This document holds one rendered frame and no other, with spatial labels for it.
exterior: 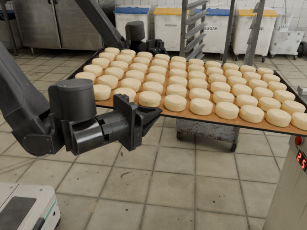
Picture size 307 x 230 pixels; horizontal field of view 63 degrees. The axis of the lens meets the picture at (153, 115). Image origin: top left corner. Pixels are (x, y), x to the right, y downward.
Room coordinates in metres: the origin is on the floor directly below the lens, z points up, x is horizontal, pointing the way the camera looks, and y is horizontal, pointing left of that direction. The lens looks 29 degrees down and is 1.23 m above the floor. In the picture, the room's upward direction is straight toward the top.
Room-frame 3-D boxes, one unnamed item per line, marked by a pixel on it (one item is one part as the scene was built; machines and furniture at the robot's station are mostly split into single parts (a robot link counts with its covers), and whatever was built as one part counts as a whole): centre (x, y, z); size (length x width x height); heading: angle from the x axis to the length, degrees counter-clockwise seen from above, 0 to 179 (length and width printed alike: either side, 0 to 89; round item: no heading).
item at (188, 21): (1.99, -0.34, 0.96); 0.64 x 0.03 x 0.03; 158
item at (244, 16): (4.19, -1.59, 0.38); 0.64 x 0.54 x 0.77; 169
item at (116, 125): (0.41, 0.08, 0.98); 0.07 x 0.07 x 0.10; 39
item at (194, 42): (1.99, -0.34, 0.78); 0.64 x 0.03 x 0.03; 158
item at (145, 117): (0.45, 0.02, 0.96); 0.09 x 0.07 x 0.07; 129
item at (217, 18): (4.29, -0.95, 0.38); 0.64 x 0.54 x 0.77; 170
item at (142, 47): (0.93, 0.02, 0.98); 0.07 x 0.07 x 0.10; 39
